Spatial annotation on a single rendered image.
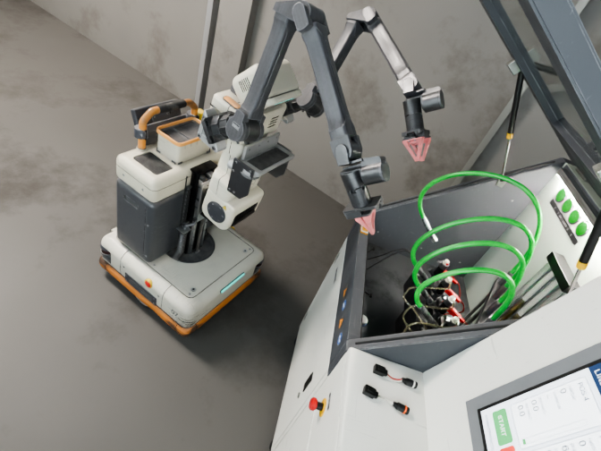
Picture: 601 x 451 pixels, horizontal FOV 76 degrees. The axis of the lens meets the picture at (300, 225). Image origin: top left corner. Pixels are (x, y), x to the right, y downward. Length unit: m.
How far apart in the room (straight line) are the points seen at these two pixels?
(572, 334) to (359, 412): 0.49
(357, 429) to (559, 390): 0.43
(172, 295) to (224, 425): 0.64
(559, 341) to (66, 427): 1.77
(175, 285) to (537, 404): 1.56
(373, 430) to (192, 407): 1.13
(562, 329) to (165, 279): 1.63
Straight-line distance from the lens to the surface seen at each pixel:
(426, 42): 2.81
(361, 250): 1.45
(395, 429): 1.08
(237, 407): 2.03
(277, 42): 1.21
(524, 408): 0.95
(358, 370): 1.10
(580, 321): 0.96
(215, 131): 1.34
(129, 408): 2.00
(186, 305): 1.93
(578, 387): 0.90
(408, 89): 1.39
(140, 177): 1.74
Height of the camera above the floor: 1.85
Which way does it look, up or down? 39 degrees down
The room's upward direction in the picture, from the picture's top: 23 degrees clockwise
